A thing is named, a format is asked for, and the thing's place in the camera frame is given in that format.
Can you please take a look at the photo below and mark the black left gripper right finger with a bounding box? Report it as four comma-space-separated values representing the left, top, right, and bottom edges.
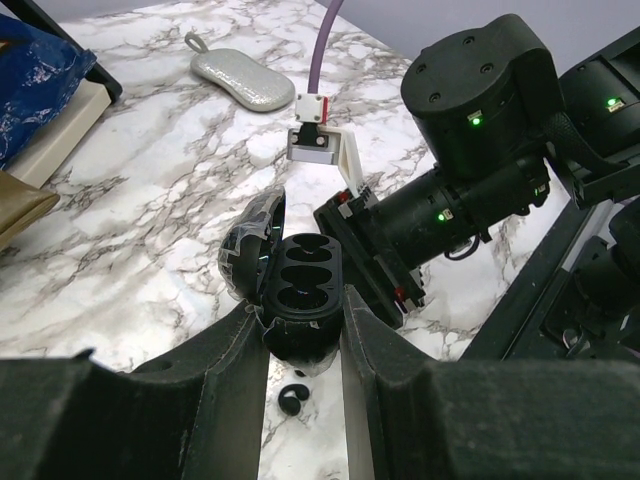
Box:
340, 286, 639, 479

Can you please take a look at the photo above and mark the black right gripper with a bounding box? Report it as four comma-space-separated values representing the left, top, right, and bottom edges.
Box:
314, 188, 425, 328

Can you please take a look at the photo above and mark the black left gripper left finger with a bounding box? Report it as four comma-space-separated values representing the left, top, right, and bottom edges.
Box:
1, 305, 269, 479

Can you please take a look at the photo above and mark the black earbud charging case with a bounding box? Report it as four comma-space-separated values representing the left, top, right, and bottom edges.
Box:
218, 186, 344, 377

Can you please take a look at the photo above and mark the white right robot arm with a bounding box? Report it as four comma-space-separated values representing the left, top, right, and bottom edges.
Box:
314, 14, 639, 328

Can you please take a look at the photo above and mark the dark blue snack bag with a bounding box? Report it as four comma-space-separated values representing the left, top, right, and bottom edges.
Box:
1, 15, 97, 167

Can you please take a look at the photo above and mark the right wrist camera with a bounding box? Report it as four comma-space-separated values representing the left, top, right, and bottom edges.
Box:
286, 93, 370, 198

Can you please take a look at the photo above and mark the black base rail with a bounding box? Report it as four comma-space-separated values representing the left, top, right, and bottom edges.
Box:
462, 199, 639, 363

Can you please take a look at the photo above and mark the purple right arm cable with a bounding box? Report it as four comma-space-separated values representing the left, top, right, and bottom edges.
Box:
305, 0, 346, 99

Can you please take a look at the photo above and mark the black frame wooden shelf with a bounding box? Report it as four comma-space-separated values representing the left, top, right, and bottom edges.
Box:
0, 0, 124, 186

